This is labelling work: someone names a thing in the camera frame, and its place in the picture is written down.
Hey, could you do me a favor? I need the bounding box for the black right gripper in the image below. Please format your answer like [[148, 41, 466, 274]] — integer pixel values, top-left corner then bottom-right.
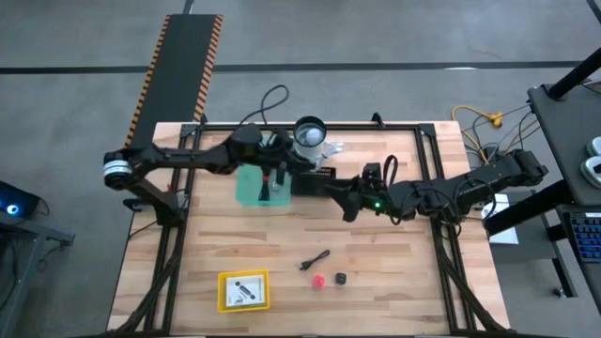
[[323, 162, 382, 223]]

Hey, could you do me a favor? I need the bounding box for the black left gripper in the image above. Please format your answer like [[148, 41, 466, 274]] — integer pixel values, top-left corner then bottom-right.
[[262, 131, 316, 187]]

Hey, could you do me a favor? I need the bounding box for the black USB cable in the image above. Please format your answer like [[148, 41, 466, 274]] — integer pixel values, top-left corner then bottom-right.
[[299, 249, 331, 272]]

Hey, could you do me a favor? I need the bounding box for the white manual box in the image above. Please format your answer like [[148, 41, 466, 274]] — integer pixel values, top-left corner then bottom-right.
[[224, 275, 267, 309]]

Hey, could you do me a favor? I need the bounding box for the yellow slotted plastic basket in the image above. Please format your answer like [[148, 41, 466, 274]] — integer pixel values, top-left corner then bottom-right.
[[216, 269, 271, 315]]

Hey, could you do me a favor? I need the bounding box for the teal translucent plastic bin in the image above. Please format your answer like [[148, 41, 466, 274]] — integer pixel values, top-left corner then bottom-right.
[[234, 134, 293, 208]]

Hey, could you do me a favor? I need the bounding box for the clear glass jar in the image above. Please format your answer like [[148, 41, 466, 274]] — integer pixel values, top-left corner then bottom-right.
[[291, 115, 329, 169]]

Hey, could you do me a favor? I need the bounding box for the black hazard-striped floor mat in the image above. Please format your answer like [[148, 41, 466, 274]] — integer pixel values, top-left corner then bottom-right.
[[122, 13, 224, 149]]

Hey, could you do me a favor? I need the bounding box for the white paper sheet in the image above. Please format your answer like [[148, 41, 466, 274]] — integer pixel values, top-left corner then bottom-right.
[[481, 192, 520, 245]]

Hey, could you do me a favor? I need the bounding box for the black desk support beam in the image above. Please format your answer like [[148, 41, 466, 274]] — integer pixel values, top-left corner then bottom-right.
[[483, 180, 578, 300]]

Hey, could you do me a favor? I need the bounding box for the black side desk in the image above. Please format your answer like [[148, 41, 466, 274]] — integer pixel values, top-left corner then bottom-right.
[[526, 83, 601, 207]]

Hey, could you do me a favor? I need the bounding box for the backlit black keyboard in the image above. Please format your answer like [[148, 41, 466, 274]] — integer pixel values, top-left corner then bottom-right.
[[566, 211, 601, 263]]

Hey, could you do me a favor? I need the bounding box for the black round pole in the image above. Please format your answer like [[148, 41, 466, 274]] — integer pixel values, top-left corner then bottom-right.
[[547, 46, 601, 100]]

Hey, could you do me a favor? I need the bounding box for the blue-lit black computer box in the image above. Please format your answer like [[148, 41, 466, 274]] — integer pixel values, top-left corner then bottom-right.
[[0, 180, 41, 220]]

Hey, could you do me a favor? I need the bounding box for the grey metal stand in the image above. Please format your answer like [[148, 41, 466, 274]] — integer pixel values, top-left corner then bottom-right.
[[0, 218, 76, 338]]

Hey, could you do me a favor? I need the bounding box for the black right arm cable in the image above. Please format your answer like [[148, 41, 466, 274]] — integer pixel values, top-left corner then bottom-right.
[[383, 153, 399, 187]]

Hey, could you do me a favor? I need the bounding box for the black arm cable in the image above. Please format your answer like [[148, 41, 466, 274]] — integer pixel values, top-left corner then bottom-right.
[[239, 84, 290, 128], [383, 153, 399, 187]]

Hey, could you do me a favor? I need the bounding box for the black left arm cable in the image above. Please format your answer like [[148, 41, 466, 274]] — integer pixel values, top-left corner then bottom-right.
[[239, 84, 290, 128]]

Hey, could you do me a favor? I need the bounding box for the black aluminium table frame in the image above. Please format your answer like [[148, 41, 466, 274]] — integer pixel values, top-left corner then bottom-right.
[[107, 112, 511, 337]]

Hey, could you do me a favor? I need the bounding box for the yellow floor cable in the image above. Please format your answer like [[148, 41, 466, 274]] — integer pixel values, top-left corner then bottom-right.
[[451, 105, 541, 165]]

